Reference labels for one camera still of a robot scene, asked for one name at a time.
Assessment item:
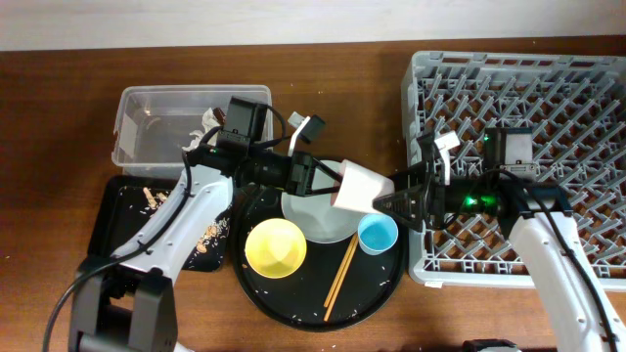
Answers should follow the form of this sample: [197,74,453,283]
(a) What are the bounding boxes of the blue cup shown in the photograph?
[357,214,399,255]

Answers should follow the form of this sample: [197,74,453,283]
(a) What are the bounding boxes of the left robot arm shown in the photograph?
[67,97,342,351]

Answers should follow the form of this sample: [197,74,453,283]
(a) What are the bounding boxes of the yellow bowl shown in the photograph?
[245,218,307,279]

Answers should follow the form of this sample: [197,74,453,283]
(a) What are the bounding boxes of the pink cup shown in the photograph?
[331,159,395,213]

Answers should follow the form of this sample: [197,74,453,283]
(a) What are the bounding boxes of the round black tray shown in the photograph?
[228,186,408,332]

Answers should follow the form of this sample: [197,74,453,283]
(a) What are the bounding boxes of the wooden chopstick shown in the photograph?
[323,239,358,322]
[324,234,357,308]

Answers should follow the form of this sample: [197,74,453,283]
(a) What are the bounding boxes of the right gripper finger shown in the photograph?
[389,163,425,193]
[373,193,425,232]

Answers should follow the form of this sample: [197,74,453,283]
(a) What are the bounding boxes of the black rectangular tray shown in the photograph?
[87,175,232,272]

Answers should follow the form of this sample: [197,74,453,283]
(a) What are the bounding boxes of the white tissue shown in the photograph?
[182,108,223,152]

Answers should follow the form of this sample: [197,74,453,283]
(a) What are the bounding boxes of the clear plastic bin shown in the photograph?
[112,84,272,181]

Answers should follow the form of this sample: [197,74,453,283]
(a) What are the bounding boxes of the grey plate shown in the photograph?
[281,159,373,245]

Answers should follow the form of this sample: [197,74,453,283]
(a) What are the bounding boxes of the brown snack wrapper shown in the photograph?
[212,108,226,125]

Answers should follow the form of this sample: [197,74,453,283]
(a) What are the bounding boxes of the grey dishwasher rack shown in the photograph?
[401,51,625,291]

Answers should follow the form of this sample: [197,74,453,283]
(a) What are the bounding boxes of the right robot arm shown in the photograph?
[373,127,625,351]

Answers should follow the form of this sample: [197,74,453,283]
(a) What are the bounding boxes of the food scraps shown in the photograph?
[142,187,230,257]

